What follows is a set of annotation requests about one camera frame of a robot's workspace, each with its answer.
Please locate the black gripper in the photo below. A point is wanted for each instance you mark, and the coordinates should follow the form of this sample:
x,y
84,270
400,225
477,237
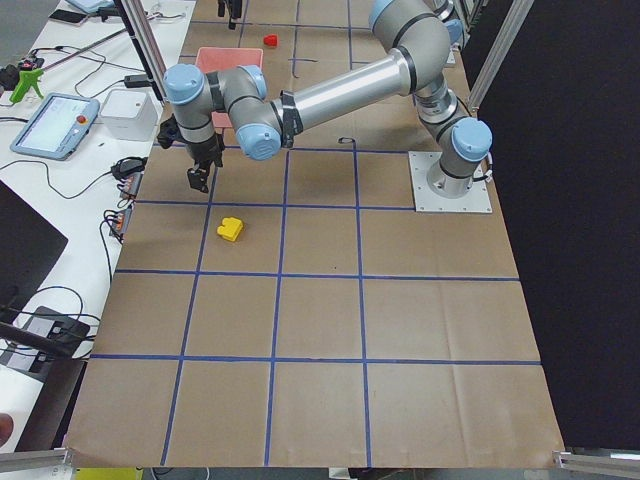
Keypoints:
x,y
203,151
233,10

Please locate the red toy block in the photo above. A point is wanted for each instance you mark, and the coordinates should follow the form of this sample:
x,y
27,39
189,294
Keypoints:
x,y
271,40

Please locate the yellow toy block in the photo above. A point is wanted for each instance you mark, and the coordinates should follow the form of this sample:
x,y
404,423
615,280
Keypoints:
x,y
230,228

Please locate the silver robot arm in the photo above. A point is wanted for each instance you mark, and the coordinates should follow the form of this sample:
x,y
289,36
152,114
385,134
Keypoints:
x,y
417,44

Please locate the pink plastic box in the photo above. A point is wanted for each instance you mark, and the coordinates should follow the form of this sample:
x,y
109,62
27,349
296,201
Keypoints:
x,y
212,59

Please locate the white cube device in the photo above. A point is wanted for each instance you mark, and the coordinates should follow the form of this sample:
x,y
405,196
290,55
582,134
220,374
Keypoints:
x,y
129,115

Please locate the black power adapter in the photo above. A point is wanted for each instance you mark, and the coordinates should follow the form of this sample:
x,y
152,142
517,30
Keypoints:
x,y
136,81

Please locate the teach pendant tablet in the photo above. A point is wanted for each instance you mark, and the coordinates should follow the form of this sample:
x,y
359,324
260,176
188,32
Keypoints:
x,y
57,127

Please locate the black phone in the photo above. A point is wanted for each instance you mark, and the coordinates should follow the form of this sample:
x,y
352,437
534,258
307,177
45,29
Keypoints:
x,y
68,17

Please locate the green plastic clamp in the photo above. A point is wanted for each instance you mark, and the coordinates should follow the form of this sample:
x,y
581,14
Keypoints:
x,y
28,79

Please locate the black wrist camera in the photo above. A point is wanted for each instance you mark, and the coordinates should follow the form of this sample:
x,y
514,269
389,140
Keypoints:
x,y
169,132

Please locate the aluminium frame post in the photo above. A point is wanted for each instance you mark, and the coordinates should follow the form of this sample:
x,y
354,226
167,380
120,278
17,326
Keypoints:
x,y
137,24

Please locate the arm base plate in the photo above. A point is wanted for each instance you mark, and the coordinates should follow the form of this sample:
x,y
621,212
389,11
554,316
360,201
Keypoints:
x,y
435,192

